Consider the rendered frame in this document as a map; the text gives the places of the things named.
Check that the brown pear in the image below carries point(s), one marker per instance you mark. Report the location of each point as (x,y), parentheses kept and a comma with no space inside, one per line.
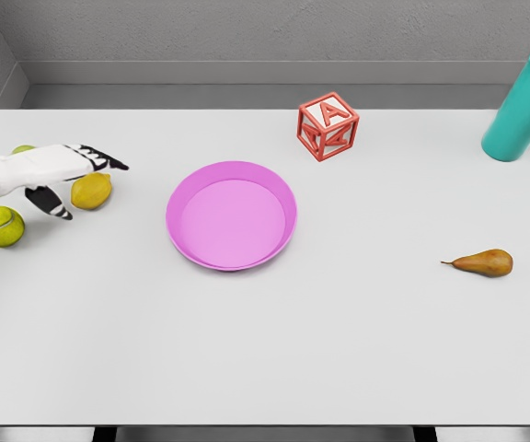
(486,263)

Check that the yellow lemon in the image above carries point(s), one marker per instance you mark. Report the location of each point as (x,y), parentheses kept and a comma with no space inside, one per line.
(89,192)

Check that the teal cup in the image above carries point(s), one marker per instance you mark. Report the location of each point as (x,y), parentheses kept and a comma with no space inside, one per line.
(520,110)

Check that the red letter block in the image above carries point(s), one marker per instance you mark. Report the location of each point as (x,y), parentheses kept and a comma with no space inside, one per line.
(328,126)

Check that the yellow-green tennis ball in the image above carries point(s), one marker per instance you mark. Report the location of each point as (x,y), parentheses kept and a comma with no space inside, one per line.
(0,226)

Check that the pink plate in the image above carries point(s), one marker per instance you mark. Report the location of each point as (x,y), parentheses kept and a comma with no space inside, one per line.
(231,216)

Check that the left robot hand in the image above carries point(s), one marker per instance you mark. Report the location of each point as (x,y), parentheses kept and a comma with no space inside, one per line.
(49,166)

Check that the green round fruit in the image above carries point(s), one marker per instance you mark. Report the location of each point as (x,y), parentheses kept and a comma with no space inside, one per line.
(22,149)

